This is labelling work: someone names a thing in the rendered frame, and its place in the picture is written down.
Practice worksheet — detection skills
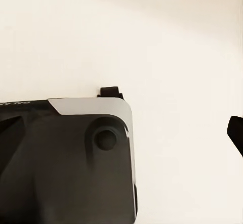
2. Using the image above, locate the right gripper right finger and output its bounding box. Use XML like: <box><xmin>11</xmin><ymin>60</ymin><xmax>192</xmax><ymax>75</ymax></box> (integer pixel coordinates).
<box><xmin>227</xmin><ymin>116</ymin><xmax>243</xmax><ymax>156</ymax></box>

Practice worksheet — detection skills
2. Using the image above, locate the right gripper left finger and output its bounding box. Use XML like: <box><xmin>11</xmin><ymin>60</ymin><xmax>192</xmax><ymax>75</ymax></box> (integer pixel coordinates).
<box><xmin>0</xmin><ymin>116</ymin><xmax>26</xmax><ymax>176</ymax></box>

